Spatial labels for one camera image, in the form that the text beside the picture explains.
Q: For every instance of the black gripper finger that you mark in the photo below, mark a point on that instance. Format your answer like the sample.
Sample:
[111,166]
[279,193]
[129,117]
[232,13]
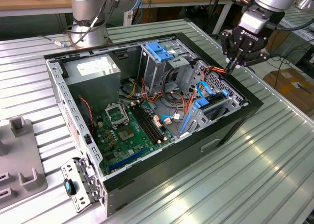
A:
[225,42]
[257,57]

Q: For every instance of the hard disk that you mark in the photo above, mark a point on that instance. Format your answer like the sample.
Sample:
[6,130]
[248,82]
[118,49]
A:
[203,103]

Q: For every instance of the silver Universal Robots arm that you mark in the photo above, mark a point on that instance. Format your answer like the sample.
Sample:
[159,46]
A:
[83,30]

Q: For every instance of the grey perforated disk bay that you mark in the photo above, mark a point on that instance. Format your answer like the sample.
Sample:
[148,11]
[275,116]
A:
[200,117]

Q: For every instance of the black stand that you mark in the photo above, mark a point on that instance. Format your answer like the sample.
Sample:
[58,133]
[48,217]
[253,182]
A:
[216,8]

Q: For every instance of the cardboard box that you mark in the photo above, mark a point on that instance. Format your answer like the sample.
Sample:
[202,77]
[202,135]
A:
[289,91]

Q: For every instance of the blue plastic drive latch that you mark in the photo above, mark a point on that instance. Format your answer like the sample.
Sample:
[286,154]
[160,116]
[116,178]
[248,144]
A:
[157,51]

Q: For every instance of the grey metal drive cage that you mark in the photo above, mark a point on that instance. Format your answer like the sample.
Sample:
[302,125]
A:
[154,72]

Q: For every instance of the black RAM slot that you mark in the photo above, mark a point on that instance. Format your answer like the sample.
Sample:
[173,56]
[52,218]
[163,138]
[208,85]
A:
[143,126]
[150,123]

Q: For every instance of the black open PC case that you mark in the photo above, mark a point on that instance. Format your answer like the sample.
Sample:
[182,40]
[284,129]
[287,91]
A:
[171,165]

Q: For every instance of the grey power supply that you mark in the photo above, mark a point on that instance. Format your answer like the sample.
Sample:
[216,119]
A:
[98,86]

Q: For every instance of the green motherboard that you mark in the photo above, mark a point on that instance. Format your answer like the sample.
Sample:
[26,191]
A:
[122,148]

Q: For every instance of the blue expansion slot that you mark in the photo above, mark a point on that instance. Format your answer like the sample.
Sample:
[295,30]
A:
[127,159]

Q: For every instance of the black blue latch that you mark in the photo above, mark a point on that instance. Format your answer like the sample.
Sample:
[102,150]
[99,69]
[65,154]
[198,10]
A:
[70,187]

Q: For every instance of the grey parts rack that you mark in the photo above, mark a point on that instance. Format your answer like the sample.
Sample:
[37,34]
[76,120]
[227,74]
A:
[19,155]

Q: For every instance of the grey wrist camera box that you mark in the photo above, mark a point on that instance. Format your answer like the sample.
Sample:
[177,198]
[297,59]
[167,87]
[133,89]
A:
[252,23]

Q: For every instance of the silver slot cover bracket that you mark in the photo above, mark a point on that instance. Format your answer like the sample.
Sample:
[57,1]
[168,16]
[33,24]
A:
[73,164]

